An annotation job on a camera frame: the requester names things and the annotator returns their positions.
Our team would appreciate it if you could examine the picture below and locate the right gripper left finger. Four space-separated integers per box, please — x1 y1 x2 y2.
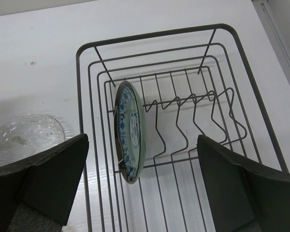
0 133 89 232

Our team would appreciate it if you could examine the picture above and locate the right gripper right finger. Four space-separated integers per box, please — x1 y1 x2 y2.
197 135 290 232

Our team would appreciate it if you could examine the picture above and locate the clear glass plate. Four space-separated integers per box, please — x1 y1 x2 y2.
0 114 67 167

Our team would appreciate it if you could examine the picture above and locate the blue floral ceramic plate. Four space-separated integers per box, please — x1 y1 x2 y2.
114 81 147 184

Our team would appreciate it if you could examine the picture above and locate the metal wire dish rack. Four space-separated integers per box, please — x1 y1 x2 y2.
76 24 290 232

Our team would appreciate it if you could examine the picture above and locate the aluminium rail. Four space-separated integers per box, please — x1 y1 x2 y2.
252 0 290 85

